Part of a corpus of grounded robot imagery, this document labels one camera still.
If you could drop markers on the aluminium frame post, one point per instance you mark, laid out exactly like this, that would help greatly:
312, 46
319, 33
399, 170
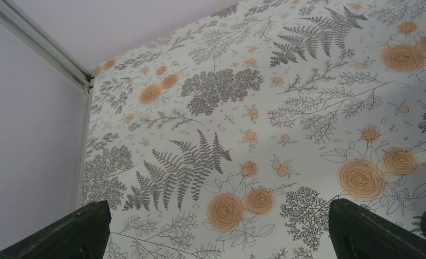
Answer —
22, 26

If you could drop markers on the floral patterned table mat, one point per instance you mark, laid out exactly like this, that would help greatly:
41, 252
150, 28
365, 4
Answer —
231, 137

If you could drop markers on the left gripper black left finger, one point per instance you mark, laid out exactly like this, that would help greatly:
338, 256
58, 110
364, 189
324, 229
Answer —
83, 233

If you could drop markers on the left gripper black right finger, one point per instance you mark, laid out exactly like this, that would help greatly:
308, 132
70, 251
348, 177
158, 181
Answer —
358, 233

